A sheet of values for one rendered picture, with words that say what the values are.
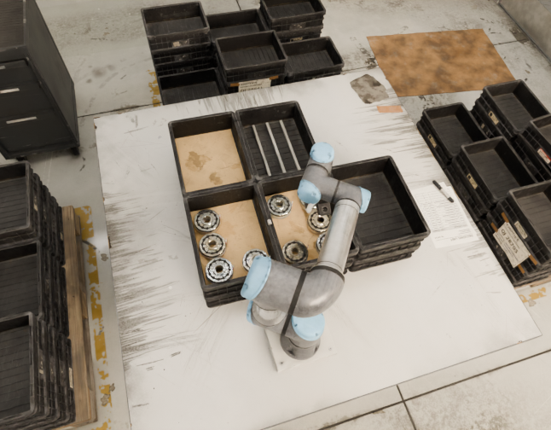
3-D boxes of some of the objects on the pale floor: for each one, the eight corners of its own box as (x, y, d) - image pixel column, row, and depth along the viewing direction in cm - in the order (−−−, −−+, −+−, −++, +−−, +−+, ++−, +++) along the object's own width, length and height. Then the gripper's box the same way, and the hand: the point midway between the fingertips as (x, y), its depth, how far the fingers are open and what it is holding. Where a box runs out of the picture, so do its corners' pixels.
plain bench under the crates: (465, 368, 229) (543, 335, 168) (170, 468, 198) (136, 472, 138) (354, 145, 304) (379, 67, 243) (127, 193, 273) (92, 117, 213)
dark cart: (86, 159, 285) (26, 45, 207) (15, 172, 276) (-76, 60, 199) (80, 96, 313) (25, -24, 236) (15, 107, 305) (-65, -14, 227)
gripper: (330, 161, 149) (324, 194, 168) (298, 169, 148) (295, 200, 166) (339, 181, 145) (332, 212, 164) (305, 188, 144) (302, 218, 162)
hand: (316, 210), depth 163 cm, fingers open, 5 cm apart
